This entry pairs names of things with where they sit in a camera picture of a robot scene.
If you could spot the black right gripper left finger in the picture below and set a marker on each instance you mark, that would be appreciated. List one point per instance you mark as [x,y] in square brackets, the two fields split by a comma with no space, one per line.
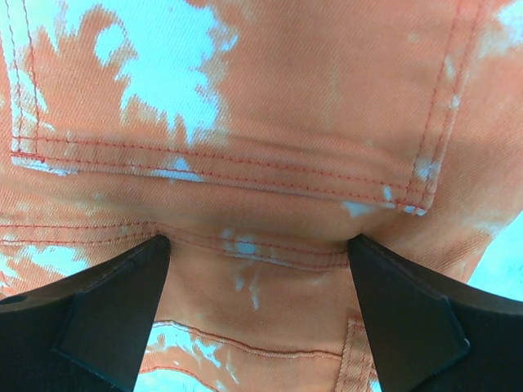
[86,332]

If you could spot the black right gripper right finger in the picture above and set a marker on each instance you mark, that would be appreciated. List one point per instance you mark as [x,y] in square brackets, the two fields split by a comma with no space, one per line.
[428,332]

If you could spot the orange bleached denim shorts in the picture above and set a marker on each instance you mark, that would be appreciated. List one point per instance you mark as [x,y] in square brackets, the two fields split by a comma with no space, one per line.
[261,143]

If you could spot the floral table mat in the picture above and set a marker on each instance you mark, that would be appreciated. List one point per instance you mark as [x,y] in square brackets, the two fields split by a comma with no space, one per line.
[502,265]

